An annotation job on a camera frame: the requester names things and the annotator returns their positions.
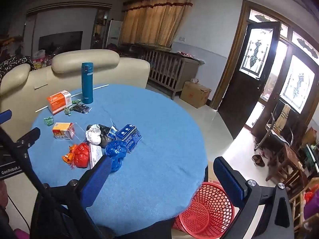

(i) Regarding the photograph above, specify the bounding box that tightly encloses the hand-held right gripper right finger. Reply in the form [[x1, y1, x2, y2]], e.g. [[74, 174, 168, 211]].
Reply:
[[214, 156, 294, 239]]

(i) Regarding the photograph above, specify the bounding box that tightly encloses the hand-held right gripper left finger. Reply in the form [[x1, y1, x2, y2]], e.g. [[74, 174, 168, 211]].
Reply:
[[32, 156, 112, 239]]

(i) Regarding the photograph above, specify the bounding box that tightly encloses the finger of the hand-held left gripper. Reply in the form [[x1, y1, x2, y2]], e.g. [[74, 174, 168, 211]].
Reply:
[[0, 110, 12, 125], [16, 127, 41, 149]]

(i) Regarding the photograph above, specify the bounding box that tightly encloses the red mesh basket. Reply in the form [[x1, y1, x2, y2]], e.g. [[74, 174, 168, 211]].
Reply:
[[173, 182, 235, 238]]

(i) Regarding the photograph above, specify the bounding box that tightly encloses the blue plastic bag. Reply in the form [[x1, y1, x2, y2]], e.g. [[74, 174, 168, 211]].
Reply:
[[105, 140, 128, 172]]

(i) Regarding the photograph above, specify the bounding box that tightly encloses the clear plastic tray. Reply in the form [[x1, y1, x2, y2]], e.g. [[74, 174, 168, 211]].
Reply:
[[71, 122, 88, 143]]

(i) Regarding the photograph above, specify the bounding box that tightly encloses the blue cardboard box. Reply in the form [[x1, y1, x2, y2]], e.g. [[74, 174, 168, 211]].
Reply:
[[116, 124, 143, 154]]

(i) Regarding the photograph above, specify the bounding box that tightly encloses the flat white box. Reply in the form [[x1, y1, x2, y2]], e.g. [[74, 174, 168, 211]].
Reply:
[[88, 143, 103, 170]]

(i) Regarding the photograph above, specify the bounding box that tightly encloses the small orange yellow box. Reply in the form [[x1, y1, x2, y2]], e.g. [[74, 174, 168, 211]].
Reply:
[[52, 122, 75, 140]]

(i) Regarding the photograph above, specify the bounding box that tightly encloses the orange net bag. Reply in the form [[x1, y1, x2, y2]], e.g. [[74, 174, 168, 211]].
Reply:
[[62, 144, 75, 165]]

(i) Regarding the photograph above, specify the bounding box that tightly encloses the large orange white box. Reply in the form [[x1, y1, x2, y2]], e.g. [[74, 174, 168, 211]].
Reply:
[[46, 90, 73, 115]]

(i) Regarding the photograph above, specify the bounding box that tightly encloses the black plastic bag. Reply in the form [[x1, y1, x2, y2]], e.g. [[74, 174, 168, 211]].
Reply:
[[87, 123, 113, 147]]

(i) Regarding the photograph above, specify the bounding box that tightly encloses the blue white wrapper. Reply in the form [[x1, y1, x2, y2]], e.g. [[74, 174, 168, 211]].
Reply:
[[107, 126, 118, 140]]

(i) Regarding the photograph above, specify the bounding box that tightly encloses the dark patterned cloth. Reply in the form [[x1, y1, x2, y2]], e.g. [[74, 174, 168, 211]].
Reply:
[[0, 56, 34, 80]]

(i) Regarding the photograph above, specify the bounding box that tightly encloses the dark foil packet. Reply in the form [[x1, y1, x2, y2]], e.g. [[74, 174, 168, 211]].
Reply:
[[70, 104, 90, 114]]

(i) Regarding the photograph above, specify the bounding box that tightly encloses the blue tablecloth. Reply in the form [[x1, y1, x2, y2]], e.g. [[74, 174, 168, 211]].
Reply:
[[29, 84, 208, 237]]

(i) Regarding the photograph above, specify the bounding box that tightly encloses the wooden stool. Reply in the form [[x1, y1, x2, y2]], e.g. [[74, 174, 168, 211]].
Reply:
[[265, 143, 307, 193]]

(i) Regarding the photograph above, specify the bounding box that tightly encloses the rattan chair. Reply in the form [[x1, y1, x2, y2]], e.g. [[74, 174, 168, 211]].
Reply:
[[289, 177, 319, 235]]

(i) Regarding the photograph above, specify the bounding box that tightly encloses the teal thermos bottle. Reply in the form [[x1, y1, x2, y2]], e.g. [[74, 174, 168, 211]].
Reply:
[[81, 62, 94, 104]]

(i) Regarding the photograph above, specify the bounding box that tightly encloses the dark wooden door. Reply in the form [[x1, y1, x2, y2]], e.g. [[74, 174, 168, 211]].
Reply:
[[218, 21, 281, 140]]

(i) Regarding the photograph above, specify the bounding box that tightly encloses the plaid scarf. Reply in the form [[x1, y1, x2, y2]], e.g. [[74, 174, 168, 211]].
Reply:
[[274, 103, 291, 131]]

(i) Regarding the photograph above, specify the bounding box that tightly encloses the long white stick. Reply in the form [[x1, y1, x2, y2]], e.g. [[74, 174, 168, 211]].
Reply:
[[35, 84, 109, 113]]

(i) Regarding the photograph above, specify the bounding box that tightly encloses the purple bag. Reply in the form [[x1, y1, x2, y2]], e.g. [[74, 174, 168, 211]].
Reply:
[[304, 196, 319, 220]]

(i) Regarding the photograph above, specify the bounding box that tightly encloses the black television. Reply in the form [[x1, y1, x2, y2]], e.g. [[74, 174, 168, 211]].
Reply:
[[38, 31, 83, 54]]

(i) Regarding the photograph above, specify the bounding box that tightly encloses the brown cardboard box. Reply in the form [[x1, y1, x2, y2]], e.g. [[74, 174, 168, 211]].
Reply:
[[180, 81, 212, 109]]

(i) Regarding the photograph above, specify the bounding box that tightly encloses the cream leather sofa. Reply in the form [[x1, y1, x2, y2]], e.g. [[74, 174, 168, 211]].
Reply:
[[0, 49, 151, 140]]

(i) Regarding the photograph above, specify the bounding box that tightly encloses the stained glass door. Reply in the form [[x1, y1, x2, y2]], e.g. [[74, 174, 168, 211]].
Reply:
[[279, 52, 319, 116]]

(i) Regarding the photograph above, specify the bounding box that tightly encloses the wooden crib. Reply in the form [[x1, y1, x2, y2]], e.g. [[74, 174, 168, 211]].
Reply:
[[142, 48, 200, 100]]

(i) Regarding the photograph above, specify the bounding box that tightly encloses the wooden display cabinet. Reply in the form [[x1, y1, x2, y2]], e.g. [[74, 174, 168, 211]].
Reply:
[[91, 9, 110, 49]]

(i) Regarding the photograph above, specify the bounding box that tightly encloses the red patterned cloth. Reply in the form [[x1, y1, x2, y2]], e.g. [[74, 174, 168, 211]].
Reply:
[[178, 51, 205, 63]]

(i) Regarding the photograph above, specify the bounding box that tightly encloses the white refrigerator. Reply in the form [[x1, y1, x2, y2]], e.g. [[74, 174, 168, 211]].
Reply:
[[107, 20, 123, 47]]

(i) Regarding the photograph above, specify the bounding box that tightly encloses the tan curtain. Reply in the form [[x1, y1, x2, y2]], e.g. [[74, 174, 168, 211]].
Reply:
[[120, 0, 197, 48]]

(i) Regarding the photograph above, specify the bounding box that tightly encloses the thin black cable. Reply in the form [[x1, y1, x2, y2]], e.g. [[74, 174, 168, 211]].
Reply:
[[7, 195, 29, 227]]

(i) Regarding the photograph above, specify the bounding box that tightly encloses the black metal frame chair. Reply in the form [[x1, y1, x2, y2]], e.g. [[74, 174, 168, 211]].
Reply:
[[254, 99, 295, 153]]

